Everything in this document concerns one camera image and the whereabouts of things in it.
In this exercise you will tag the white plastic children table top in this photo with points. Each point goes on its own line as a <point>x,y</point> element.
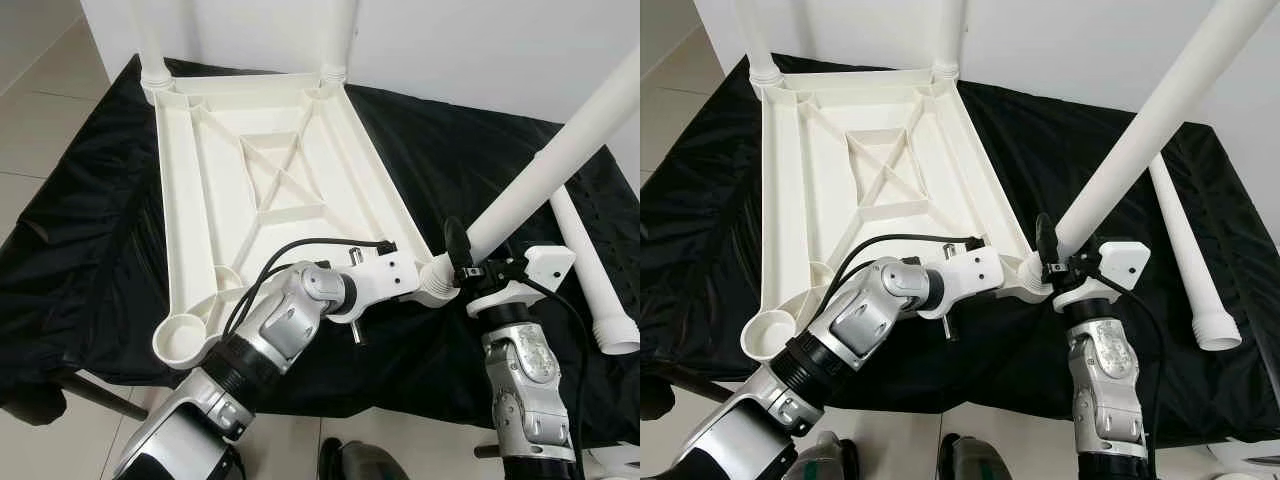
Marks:
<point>790,200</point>
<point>200,200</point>

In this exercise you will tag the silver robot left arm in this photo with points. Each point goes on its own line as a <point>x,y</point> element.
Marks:
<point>870,310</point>
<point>280,320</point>

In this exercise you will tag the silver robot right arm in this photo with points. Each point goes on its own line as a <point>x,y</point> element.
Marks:
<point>1100,370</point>
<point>520,370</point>

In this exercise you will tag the black table cloth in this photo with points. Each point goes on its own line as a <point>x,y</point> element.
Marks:
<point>480,150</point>
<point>1050,150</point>

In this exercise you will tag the grey robot right leg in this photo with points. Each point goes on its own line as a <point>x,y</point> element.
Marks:
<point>975,460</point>
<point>360,462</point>

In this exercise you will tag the grey robot leg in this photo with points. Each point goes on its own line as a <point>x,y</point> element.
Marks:
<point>828,460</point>
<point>975,460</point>
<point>360,462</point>

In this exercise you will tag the grey robot left leg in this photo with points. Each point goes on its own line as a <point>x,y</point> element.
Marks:
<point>828,460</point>

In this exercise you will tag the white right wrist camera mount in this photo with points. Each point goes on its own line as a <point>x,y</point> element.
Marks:
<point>1125,262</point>
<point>550,262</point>

